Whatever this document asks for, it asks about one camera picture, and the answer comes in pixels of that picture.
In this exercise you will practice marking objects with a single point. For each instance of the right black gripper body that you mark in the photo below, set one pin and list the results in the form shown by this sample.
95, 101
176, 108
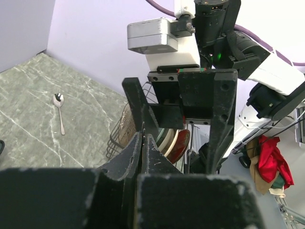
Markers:
183, 97

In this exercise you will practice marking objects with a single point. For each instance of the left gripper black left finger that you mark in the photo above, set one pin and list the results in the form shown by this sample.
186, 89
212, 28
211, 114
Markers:
72, 198

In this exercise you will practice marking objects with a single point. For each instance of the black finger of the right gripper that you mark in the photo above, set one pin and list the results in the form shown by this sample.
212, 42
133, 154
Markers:
222, 123
141, 111

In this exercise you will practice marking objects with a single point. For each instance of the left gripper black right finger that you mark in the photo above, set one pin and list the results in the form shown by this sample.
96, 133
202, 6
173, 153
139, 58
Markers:
190, 201

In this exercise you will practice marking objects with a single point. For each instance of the silver spoon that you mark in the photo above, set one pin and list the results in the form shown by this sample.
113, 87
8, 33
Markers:
58, 101

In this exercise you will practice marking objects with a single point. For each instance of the silver fork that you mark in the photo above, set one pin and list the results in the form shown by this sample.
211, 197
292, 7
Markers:
143, 133

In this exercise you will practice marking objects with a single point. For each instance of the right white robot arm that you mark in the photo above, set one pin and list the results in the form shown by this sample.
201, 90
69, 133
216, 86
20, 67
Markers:
268, 87

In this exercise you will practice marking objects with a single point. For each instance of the red cloth in background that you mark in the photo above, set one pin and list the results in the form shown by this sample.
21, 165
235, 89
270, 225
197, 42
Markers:
271, 161

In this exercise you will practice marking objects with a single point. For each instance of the black wire dish rack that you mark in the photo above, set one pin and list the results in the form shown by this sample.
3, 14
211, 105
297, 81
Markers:
113, 145

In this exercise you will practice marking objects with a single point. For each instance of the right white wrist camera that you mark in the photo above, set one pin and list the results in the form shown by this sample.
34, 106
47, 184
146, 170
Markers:
166, 42

